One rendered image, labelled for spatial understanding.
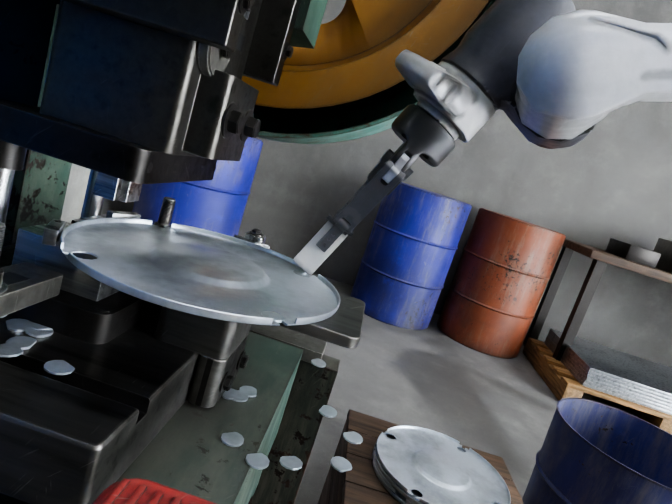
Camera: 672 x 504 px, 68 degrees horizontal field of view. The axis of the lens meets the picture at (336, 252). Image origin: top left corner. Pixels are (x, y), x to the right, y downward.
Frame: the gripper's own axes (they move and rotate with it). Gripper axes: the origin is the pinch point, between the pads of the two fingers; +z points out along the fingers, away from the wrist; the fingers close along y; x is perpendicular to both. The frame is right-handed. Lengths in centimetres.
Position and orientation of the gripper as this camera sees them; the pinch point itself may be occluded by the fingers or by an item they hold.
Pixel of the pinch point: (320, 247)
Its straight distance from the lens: 62.7
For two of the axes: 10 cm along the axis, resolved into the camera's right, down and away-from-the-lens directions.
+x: -7.4, -6.7, -0.8
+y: 0.6, -1.8, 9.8
